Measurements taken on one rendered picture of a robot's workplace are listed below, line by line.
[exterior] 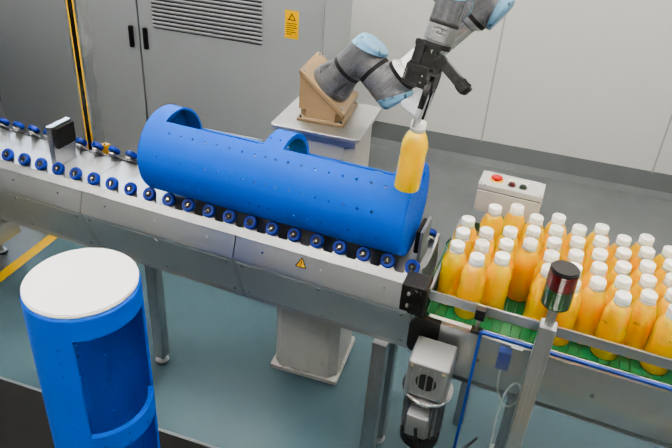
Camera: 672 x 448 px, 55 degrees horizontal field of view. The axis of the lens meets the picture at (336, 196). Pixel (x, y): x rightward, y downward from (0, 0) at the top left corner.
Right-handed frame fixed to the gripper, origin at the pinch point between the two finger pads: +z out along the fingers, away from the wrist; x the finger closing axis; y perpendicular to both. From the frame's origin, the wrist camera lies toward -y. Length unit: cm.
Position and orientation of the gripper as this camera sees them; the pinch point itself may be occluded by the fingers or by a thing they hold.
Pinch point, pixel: (419, 122)
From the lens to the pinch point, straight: 166.5
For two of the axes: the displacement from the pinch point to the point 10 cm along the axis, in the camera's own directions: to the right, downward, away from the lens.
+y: -9.0, -3.6, 2.4
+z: -2.8, 9.0, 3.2
